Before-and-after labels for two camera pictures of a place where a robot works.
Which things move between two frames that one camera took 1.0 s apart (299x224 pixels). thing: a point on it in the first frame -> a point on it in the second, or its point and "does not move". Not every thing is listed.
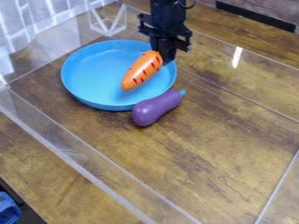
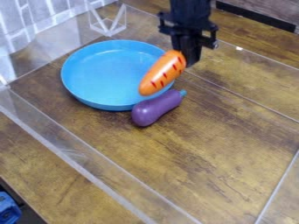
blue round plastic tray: x=92 y=73 does not move
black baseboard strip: x=259 y=17 does not move
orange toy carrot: x=143 y=70 -> x=163 y=73
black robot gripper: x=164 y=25 -> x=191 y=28
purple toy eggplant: x=148 y=110 does not move
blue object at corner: x=11 y=211 does not move
